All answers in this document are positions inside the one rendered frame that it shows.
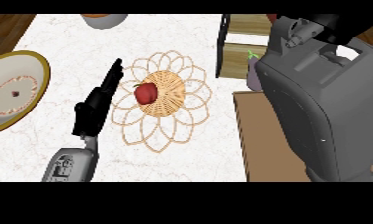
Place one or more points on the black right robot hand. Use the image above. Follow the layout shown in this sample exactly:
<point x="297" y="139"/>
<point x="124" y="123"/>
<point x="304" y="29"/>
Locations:
<point x="342" y="25"/>

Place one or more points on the brown wooden tray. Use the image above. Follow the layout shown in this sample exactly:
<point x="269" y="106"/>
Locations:
<point x="267" y="142"/>

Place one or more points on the white plate with gold rim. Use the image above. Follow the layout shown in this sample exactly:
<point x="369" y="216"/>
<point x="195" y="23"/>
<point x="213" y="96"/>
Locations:
<point x="20" y="86"/>

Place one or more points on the purple eggplant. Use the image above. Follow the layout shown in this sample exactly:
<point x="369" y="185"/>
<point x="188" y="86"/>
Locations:
<point x="254" y="78"/>

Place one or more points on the grey bowl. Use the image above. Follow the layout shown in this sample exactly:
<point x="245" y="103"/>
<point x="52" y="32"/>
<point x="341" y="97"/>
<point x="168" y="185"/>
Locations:
<point x="104" y="21"/>

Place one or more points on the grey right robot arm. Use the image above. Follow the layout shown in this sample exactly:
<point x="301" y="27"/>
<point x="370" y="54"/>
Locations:
<point x="320" y="109"/>

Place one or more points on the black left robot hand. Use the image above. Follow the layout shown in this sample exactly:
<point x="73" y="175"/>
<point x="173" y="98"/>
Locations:
<point x="92" y="112"/>

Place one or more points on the red bell pepper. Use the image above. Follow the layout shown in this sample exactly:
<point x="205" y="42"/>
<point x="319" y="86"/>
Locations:
<point x="146" y="93"/>

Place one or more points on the wicker flower-shaped placemat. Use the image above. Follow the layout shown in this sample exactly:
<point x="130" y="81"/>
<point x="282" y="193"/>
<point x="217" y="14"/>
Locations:
<point x="170" y="103"/>

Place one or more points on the dark red round object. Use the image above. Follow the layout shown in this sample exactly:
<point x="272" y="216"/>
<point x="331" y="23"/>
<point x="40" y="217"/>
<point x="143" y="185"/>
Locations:
<point x="272" y="17"/>

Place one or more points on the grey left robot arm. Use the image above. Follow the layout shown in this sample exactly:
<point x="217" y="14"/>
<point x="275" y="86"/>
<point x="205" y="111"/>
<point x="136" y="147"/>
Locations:
<point x="73" y="164"/>

